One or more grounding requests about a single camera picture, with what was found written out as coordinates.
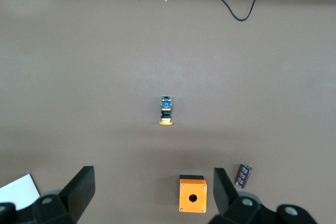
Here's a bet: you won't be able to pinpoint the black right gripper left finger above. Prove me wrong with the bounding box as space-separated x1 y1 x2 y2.
0 165 96 224

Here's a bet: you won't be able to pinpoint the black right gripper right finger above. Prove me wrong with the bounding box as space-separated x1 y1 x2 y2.
207 167 319 224

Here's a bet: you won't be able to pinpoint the dark brown cylindrical capacitor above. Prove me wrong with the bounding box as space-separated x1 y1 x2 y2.
234 163 253 189

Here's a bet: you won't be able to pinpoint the orange enclosure box with hole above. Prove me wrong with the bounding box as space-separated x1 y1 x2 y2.
178 174 208 213

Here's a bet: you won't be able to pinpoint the orange-capped push button switch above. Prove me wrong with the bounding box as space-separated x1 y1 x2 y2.
159 94 174 126

